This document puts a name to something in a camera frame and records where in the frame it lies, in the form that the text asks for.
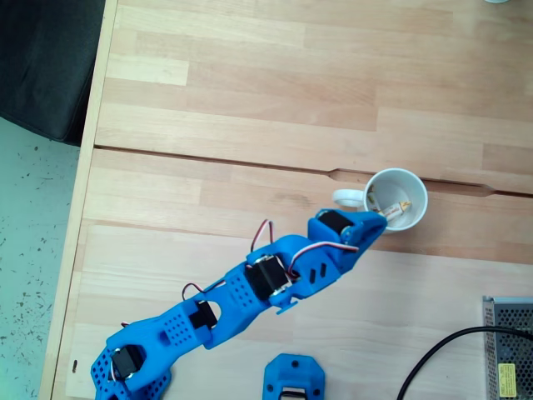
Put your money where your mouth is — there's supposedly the white ceramic mug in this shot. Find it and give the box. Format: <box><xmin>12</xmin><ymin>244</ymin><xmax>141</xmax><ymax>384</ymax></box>
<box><xmin>331</xmin><ymin>167</ymin><xmax>429</xmax><ymax>235</ymax></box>

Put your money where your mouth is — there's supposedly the light wooden base board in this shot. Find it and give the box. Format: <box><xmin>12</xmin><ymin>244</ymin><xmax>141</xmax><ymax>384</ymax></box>
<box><xmin>64</xmin><ymin>224</ymin><xmax>533</xmax><ymax>400</ymax></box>

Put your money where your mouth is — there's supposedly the metal mesh power supply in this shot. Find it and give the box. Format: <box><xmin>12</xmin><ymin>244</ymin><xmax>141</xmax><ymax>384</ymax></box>
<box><xmin>481</xmin><ymin>295</ymin><xmax>533</xmax><ymax>400</ymax></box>

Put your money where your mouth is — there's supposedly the black upholstered seat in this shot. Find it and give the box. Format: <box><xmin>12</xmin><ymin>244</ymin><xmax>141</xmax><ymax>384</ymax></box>
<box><xmin>0</xmin><ymin>0</ymin><xmax>105</xmax><ymax>147</ymax></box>

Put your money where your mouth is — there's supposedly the red white black servo wire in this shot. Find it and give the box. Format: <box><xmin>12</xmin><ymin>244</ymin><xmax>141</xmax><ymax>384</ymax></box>
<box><xmin>288</xmin><ymin>240</ymin><xmax>360</xmax><ymax>278</ymax></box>

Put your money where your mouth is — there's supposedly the thick black power cable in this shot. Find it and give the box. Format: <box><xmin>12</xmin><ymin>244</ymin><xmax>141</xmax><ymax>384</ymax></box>
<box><xmin>396</xmin><ymin>327</ymin><xmax>533</xmax><ymax>400</ymax></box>

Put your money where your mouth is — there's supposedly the blue post mount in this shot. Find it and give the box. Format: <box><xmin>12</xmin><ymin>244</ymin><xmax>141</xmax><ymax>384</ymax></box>
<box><xmin>262</xmin><ymin>352</ymin><xmax>326</xmax><ymax>400</ymax></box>

